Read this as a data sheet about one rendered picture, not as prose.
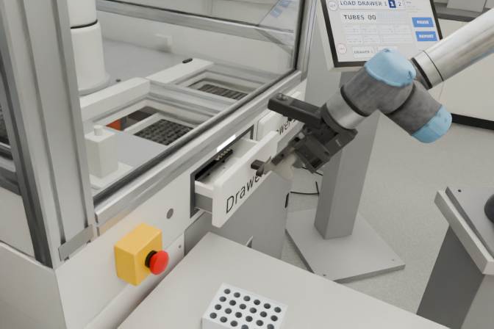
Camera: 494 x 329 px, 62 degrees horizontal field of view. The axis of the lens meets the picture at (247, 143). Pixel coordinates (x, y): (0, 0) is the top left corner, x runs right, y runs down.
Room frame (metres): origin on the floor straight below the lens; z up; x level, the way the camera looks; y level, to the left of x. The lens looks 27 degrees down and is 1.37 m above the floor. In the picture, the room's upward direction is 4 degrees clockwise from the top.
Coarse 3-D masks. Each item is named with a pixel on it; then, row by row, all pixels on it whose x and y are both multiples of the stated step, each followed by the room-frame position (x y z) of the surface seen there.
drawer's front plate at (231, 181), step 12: (276, 132) 0.92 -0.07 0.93; (264, 144) 0.85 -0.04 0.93; (276, 144) 0.93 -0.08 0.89; (252, 156) 0.80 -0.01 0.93; (264, 156) 0.86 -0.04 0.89; (240, 168) 0.74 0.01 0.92; (216, 180) 0.68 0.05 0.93; (228, 180) 0.70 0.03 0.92; (240, 180) 0.75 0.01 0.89; (252, 180) 0.81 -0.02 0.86; (216, 192) 0.67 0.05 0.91; (228, 192) 0.70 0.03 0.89; (240, 192) 0.75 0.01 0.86; (216, 204) 0.67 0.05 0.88; (228, 204) 0.70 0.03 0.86; (240, 204) 0.76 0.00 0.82; (216, 216) 0.67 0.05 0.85; (228, 216) 0.70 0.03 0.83
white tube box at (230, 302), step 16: (224, 288) 0.53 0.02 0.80; (224, 304) 0.50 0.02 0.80; (240, 304) 0.50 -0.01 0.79; (256, 304) 0.51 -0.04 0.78; (272, 304) 0.51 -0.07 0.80; (208, 320) 0.46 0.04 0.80; (224, 320) 0.47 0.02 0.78; (240, 320) 0.47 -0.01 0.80; (256, 320) 0.47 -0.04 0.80; (272, 320) 0.48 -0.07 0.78
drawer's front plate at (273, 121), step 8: (296, 96) 1.19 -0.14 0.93; (272, 112) 1.05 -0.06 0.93; (264, 120) 0.99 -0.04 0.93; (272, 120) 1.03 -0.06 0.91; (280, 120) 1.09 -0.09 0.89; (296, 120) 1.22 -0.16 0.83; (264, 128) 0.98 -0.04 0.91; (272, 128) 1.03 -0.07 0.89; (288, 128) 1.16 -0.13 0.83; (264, 136) 0.98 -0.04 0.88; (280, 136) 1.10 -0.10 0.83
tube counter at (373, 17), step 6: (366, 12) 1.62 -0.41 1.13; (372, 12) 1.63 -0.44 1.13; (378, 12) 1.64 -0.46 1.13; (384, 12) 1.65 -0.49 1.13; (390, 12) 1.66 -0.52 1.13; (396, 12) 1.67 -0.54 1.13; (402, 12) 1.68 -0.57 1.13; (372, 18) 1.61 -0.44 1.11; (378, 18) 1.62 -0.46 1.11; (384, 18) 1.63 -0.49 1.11; (390, 18) 1.64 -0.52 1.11; (396, 18) 1.65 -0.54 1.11; (402, 18) 1.66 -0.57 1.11
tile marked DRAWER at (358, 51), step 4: (352, 48) 1.50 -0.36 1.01; (356, 48) 1.50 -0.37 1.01; (360, 48) 1.51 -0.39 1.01; (364, 48) 1.51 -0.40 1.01; (368, 48) 1.52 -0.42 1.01; (372, 48) 1.53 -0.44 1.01; (356, 52) 1.49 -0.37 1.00; (360, 52) 1.50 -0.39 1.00; (364, 52) 1.50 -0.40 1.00; (368, 52) 1.51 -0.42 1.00; (372, 52) 1.52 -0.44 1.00; (356, 56) 1.48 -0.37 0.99; (360, 56) 1.49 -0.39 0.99; (364, 56) 1.49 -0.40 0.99; (368, 56) 1.50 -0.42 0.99; (372, 56) 1.51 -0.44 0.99
